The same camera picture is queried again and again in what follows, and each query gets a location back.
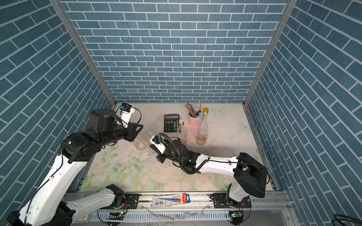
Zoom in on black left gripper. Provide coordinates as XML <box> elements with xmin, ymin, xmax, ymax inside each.
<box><xmin>99</xmin><ymin>120</ymin><xmax>145</xmax><ymax>147</ymax></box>

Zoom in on clear glass bottle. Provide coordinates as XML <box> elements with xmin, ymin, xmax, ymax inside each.
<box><xmin>133</xmin><ymin>131</ymin><xmax>150</xmax><ymax>151</ymax></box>

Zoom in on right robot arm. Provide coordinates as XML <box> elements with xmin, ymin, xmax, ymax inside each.
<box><xmin>150</xmin><ymin>133</ymin><xmax>270</xmax><ymax>207</ymax></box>

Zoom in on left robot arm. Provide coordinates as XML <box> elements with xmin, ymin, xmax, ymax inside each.
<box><xmin>7</xmin><ymin>103</ymin><xmax>143</xmax><ymax>226</ymax></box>

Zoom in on corked glass bottle red label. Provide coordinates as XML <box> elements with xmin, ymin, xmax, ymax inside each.
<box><xmin>177</xmin><ymin>119</ymin><xmax>187</xmax><ymax>145</ymax></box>

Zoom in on tall gold-capped glass bottle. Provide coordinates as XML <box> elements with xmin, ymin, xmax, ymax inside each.
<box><xmin>196</xmin><ymin>107</ymin><xmax>209</xmax><ymax>146</ymax></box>

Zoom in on black desk calculator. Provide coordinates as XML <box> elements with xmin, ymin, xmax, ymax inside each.
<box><xmin>164</xmin><ymin>114</ymin><xmax>180</xmax><ymax>133</ymax></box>

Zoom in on pens in bucket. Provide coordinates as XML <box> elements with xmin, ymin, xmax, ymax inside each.
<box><xmin>185</xmin><ymin>102</ymin><xmax>201</xmax><ymax>118</ymax></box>

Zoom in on pink metal pen bucket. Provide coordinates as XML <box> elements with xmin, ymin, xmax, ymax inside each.
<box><xmin>188</xmin><ymin>108</ymin><xmax>202</xmax><ymax>129</ymax></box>

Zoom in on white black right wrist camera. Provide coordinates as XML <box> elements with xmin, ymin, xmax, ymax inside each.
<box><xmin>150</xmin><ymin>135</ymin><xmax>167</xmax><ymax>154</ymax></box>

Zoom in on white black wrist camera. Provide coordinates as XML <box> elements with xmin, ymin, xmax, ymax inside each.
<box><xmin>150</xmin><ymin>135</ymin><xmax>167</xmax><ymax>154</ymax></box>
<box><xmin>117</xmin><ymin>103</ymin><xmax>135</xmax><ymax>128</ymax></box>

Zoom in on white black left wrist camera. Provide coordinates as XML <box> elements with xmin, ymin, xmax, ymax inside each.
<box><xmin>117</xmin><ymin>103</ymin><xmax>135</xmax><ymax>128</ymax></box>

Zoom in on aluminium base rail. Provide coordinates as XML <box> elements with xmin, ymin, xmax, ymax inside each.
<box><xmin>75</xmin><ymin>191</ymin><xmax>298</xmax><ymax>226</ymax></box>

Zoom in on aluminium corner post left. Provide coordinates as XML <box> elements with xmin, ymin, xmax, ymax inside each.
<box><xmin>49</xmin><ymin>0</ymin><xmax>117</xmax><ymax>108</ymax></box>

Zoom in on aluminium corner post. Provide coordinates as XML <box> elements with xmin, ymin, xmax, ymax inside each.
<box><xmin>244</xmin><ymin>0</ymin><xmax>297</xmax><ymax>107</ymax></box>
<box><xmin>49</xmin><ymin>0</ymin><xmax>117</xmax><ymax>108</ymax></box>

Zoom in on black cable bottom right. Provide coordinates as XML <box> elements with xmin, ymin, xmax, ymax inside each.
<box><xmin>331</xmin><ymin>213</ymin><xmax>362</xmax><ymax>226</ymax></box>

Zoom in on aluminium corner post right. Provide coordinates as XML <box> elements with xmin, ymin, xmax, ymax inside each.
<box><xmin>244</xmin><ymin>0</ymin><xmax>297</xmax><ymax>107</ymax></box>

